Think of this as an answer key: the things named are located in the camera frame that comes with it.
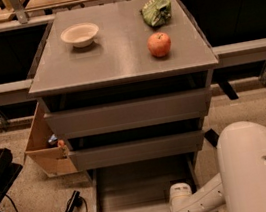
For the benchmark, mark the grey bottom drawer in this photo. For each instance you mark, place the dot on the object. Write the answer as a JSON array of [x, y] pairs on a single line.
[[140, 186]]

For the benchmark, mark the grey drawer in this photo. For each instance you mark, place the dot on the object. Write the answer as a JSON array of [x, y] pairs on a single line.
[[130, 114], [130, 152], [140, 186]]

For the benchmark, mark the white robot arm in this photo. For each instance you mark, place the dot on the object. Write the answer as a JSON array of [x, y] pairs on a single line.
[[241, 182]]

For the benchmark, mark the grey top drawer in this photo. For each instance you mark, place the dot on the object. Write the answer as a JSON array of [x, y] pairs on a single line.
[[130, 114]]

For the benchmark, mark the grey middle drawer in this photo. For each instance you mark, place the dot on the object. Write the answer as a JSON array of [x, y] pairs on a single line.
[[130, 152]]

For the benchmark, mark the grey drawer cabinet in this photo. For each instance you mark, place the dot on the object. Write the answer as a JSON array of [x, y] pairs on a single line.
[[118, 67]]

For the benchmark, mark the black power adapter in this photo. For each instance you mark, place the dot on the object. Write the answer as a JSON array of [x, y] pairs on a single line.
[[212, 137]]

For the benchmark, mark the brown cardboard box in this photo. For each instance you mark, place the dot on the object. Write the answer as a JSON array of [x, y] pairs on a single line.
[[52, 159]]

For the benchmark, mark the orange item in box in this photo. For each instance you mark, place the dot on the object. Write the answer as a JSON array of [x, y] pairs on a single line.
[[60, 143]]

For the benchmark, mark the blue item in box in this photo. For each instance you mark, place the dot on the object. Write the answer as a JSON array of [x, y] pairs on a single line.
[[53, 141]]

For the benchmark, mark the red apple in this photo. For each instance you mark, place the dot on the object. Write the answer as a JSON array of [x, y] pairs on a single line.
[[159, 44]]

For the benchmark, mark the green chip bag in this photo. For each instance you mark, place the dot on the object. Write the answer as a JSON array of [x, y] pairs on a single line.
[[156, 12]]

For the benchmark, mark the white paper bowl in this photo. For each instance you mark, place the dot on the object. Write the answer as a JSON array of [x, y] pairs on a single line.
[[80, 35]]

